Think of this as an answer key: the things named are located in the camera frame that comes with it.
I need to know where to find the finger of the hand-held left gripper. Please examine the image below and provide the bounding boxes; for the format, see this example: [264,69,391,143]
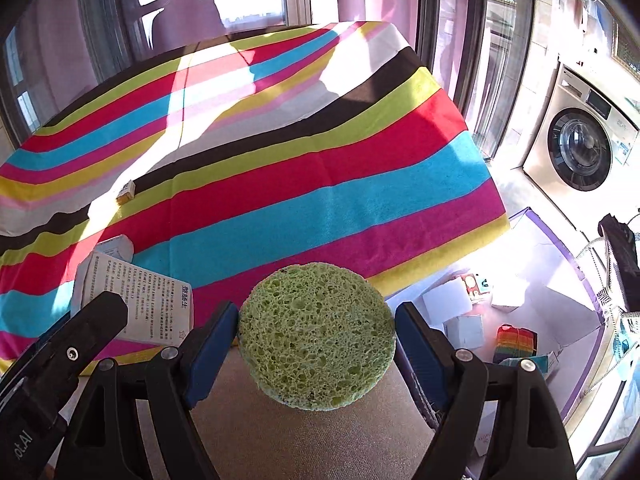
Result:
[10,291,129,393]

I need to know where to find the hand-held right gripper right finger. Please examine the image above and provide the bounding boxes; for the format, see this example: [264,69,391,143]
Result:
[395,301,578,480]

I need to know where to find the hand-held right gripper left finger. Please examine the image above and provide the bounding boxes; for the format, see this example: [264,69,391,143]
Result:
[55,301,240,480]

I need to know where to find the white cube box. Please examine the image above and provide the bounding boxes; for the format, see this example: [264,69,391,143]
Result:
[445,314,485,350]

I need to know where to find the red label box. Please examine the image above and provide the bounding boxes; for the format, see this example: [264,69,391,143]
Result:
[462,273,493,303]

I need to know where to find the rainbow striped small box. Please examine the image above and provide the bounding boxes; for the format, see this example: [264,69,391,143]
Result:
[494,324,538,363]

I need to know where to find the round green sponge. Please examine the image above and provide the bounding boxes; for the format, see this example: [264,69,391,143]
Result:
[238,262,397,412]

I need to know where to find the teal patterned box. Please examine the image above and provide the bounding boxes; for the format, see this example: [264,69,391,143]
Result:
[500,352,561,380]

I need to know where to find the white purple-edged storage box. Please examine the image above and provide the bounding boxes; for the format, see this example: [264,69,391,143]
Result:
[390,207,606,461]

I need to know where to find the white text-covered carton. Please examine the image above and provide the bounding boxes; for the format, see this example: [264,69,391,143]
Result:
[82,251,193,347]

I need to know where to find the white open carton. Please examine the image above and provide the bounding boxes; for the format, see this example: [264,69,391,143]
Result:
[75,235,133,311]

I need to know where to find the small plain white box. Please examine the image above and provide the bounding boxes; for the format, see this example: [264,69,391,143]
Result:
[492,280,531,313]

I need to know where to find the rainbow striped blanket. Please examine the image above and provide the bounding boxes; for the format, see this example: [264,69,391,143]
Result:
[0,20,511,376]

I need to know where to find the dark cloth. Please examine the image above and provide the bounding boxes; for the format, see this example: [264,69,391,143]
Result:
[597,214,640,311]

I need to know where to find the beige washing machine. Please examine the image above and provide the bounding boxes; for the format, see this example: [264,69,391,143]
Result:
[522,62,640,206]

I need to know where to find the white wire rack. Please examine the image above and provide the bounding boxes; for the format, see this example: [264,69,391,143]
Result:
[575,210,640,396]

